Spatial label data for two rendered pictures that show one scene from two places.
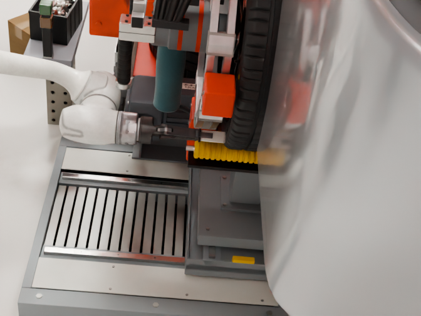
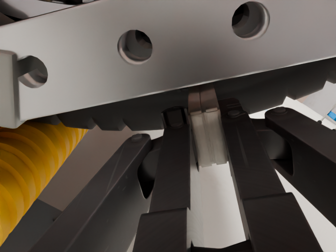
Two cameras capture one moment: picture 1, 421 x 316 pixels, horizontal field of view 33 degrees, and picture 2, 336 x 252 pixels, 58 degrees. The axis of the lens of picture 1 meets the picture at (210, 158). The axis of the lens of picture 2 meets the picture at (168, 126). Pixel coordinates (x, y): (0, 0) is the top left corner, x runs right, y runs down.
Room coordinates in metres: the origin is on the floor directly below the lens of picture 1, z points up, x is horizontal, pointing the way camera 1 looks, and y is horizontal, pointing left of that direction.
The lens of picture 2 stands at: (1.53, 0.17, 0.68)
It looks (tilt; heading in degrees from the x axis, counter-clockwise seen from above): 22 degrees down; 266
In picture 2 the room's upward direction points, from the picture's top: 35 degrees clockwise
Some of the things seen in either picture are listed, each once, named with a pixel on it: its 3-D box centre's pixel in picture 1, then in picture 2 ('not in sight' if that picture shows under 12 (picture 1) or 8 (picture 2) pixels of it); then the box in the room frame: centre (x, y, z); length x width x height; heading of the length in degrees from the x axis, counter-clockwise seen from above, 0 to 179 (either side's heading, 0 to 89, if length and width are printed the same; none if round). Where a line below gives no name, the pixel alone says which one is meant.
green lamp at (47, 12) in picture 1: (46, 7); not in sight; (2.04, 0.62, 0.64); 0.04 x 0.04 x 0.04; 5
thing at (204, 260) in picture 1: (239, 214); not in sight; (1.73, -0.13, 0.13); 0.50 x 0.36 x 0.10; 5
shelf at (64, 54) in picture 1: (57, 30); not in sight; (2.24, 0.63, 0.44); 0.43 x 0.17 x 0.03; 5
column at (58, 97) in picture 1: (61, 76); not in sight; (2.27, 0.64, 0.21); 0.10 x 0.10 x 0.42; 5
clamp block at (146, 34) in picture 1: (138, 27); not in sight; (1.52, 0.23, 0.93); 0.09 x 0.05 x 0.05; 95
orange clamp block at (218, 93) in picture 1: (218, 94); not in sight; (1.40, 0.01, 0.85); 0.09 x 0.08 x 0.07; 5
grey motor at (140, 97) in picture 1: (183, 125); not in sight; (2.01, 0.12, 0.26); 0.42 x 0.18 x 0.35; 95
